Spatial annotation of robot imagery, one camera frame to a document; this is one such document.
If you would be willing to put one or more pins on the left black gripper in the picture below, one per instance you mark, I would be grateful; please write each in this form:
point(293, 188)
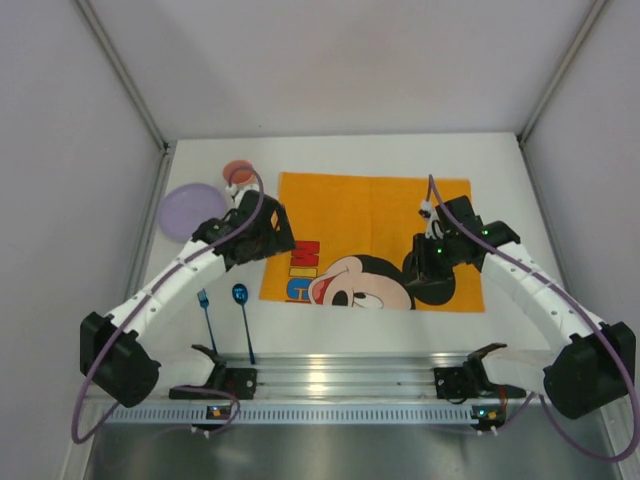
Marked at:
point(278, 228)

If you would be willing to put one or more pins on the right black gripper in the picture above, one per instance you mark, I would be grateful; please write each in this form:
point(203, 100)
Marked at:
point(426, 261)

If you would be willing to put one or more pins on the pink plastic cup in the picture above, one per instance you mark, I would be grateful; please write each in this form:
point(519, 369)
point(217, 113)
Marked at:
point(238, 176)

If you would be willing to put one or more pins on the orange cartoon mouse placemat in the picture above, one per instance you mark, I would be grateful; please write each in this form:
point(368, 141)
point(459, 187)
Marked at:
point(354, 237)

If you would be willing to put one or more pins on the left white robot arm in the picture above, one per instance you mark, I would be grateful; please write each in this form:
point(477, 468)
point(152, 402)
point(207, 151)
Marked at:
point(113, 347)

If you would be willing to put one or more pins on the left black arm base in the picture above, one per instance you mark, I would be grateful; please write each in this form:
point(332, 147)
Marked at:
point(240, 382)

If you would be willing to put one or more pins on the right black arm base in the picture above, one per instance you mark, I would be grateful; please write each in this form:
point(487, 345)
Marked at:
point(469, 381)

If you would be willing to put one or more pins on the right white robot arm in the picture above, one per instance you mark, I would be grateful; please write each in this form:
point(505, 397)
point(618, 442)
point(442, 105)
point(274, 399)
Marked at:
point(589, 363)

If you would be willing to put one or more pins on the blue metal spoon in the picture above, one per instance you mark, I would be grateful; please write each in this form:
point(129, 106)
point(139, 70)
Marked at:
point(240, 295)

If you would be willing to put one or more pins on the purple plastic plate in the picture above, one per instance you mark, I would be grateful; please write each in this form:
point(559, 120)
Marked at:
point(186, 207)

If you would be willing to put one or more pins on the blue metal fork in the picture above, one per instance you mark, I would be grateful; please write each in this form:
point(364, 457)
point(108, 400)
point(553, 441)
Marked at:
point(203, 301)

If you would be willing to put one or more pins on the aluminium mounting rail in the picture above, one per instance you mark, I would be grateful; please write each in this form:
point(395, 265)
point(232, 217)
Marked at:
point(335, 378)

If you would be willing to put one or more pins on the perforated cable tray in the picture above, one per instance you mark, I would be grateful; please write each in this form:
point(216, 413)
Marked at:
point(311, 414)

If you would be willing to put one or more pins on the left aluminium frame post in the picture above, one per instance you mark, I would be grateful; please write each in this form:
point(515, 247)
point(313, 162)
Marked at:
point(93, 22)

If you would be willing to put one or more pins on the aluminium frame post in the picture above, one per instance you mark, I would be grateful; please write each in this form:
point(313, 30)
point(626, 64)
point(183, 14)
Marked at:
point(560, 72)
point(93, 22)

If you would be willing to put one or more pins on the right aluminium frame post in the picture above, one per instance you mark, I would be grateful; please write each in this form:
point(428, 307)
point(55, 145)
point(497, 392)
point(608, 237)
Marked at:
point(560, 72)

